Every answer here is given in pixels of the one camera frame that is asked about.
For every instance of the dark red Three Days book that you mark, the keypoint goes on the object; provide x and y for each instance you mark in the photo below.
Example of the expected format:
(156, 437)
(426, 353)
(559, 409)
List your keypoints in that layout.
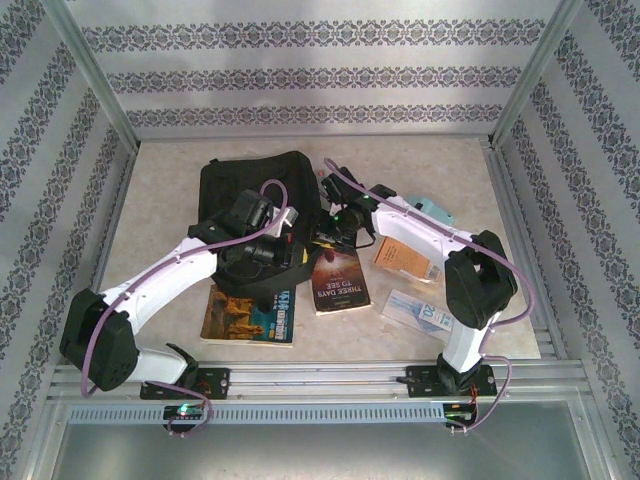
(340, 285)

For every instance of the black student bag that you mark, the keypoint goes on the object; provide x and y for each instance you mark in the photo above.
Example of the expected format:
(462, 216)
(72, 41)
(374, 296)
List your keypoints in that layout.
(235, 175)

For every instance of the orange paperback book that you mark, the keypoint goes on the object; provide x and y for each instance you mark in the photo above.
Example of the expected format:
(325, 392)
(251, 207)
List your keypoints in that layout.
(400, 257)

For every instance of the teal box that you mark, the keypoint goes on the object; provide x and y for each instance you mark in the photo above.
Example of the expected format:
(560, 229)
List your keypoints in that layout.
(435, 210)

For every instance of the blue orange landscape cover book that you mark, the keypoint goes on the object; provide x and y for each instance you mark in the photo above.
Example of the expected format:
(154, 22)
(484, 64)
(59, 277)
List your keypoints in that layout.
(235, 320)

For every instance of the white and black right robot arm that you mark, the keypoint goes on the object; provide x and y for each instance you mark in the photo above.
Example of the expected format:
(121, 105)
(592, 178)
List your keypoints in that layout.
(425, 227)

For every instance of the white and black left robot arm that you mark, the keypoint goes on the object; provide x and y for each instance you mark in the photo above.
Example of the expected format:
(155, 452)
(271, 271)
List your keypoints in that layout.
(150, 285)

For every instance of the left controller board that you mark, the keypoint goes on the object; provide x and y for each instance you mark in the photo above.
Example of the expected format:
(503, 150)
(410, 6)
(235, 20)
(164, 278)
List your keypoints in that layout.
(184, 411)

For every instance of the controller board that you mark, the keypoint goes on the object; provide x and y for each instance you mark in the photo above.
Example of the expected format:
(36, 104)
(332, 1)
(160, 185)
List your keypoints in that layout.
(460, 415)
(184, 411)

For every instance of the right controller board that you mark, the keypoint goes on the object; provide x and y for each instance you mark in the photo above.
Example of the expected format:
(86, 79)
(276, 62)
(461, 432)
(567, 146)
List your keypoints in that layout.
(460, 415)

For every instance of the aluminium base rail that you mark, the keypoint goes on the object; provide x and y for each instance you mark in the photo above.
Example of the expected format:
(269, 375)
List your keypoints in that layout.
(320, 382)

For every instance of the aluminium side rail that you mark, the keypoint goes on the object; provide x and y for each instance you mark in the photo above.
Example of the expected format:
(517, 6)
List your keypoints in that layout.
(510, 200)
(117, 210)

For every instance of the aluminium frame post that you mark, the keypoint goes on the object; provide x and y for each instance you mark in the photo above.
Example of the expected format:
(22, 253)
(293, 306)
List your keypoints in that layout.
(537, 70)
(90, 70)

